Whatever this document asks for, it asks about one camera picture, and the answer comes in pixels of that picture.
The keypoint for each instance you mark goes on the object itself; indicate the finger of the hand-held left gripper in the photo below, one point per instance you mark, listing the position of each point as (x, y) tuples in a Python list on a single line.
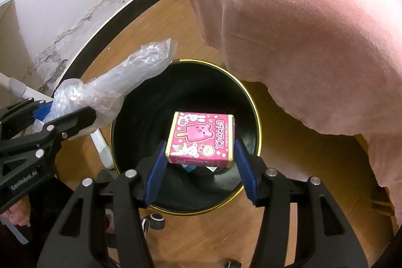
[(40, 112), (73, 120)]

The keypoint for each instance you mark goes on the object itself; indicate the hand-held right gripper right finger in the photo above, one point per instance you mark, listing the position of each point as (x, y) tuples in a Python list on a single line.
[(246, 172)]

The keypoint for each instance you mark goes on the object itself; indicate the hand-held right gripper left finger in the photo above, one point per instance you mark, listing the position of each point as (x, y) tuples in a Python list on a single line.
[(156, 175)]

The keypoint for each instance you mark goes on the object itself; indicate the pink printed snack box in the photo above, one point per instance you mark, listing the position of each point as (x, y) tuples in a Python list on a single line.
[(201, 137)]

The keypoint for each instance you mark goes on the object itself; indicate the black bin with gold rim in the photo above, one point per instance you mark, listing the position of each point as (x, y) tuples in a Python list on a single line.
[(141, 117)]

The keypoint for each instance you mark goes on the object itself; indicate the clear bubble wrap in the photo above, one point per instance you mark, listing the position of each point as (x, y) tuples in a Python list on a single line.
[(125, 76)]

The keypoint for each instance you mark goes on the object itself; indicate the person's left hand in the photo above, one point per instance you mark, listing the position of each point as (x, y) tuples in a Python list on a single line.
[(18, 212)]

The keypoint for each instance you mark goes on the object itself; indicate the blue paper scrap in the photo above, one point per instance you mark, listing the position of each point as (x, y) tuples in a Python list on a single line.
[(188, 168)]

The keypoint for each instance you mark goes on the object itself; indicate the black chair caster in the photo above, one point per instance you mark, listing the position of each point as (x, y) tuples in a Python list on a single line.
[(154, 221)]

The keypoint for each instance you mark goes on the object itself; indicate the pink fleece blanket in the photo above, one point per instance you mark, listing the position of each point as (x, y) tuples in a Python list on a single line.
[(298, 20)]

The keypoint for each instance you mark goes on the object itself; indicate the white metal frame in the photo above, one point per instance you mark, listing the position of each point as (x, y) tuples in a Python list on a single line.
[(103, 148)]

